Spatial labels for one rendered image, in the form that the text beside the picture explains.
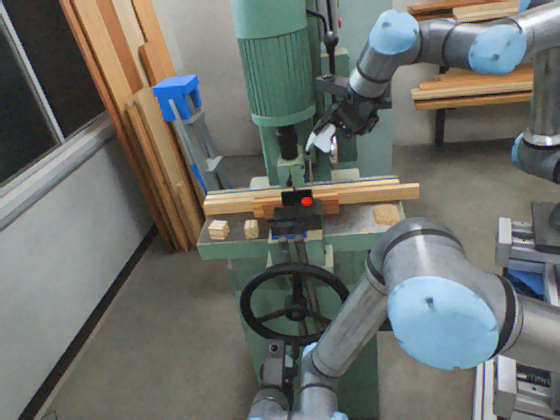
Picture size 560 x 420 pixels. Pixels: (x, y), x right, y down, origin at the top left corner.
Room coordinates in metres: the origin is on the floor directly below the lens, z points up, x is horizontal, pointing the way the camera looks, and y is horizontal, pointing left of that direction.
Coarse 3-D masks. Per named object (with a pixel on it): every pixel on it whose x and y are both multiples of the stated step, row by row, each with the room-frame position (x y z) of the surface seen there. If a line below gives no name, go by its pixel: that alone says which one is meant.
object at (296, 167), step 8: (280, 160) 1.07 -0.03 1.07; (288, 160) 1.07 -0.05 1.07; (296, 160) 1.06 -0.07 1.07; (304, 160) 1.15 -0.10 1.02; (280, 168) 1.04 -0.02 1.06; (288, 168) 1.04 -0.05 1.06; (296, 168) 1.03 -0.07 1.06; (304, 168) 1.11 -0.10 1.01; (280, 176) 1.04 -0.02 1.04; (288, 176) 1.04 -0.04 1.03; (296, 176) 1.03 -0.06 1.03; (304, 176) 1.04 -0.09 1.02; (280, 184) 1.04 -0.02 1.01; (296, 184) 1.03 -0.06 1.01
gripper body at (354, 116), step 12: (348, 84) 0.83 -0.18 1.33; (360, 96) 0.80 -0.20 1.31; (336, 108) 0.86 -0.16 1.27; (348, 108) 0.85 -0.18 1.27; (360, 108) 0.82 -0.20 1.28; (372, 108) 0.79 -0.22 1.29; (336, 120) 0.87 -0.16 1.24; (348, 120) 0.83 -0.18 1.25; (360, 120) 0.82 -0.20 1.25; (372, 120) 0.83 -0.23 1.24; (348, 132) 0.84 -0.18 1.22; (360, 132) 0.85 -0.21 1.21
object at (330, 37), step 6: (324, 36) 0.94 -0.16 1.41; (330, 36) 0.93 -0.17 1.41; (336, 36) 0.93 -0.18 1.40; (324, 42) 0.94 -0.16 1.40; (330, 42) 0.93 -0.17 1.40; (336, 42) 0.93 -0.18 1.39; (330, 48) 0.95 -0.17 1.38; (330, 54) 0.97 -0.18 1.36; (330, 60) 0.99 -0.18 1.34; (330, 66) 1.00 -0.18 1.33; (330, 72) 1.02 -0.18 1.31; (336, 126) 1.18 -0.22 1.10
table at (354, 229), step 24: (216, 216) 1.11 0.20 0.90; (240, 216) 1.08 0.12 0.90; (264, 216) 1.06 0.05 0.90; (336, 216) 0.99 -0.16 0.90; (360, 216) 0.97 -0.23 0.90; (216, 240) 0.97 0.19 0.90; (240, 240) 0.95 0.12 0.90; (264, 240) 0.94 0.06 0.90; (336, 240) 0.90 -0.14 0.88; (360, 240) 0.89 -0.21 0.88
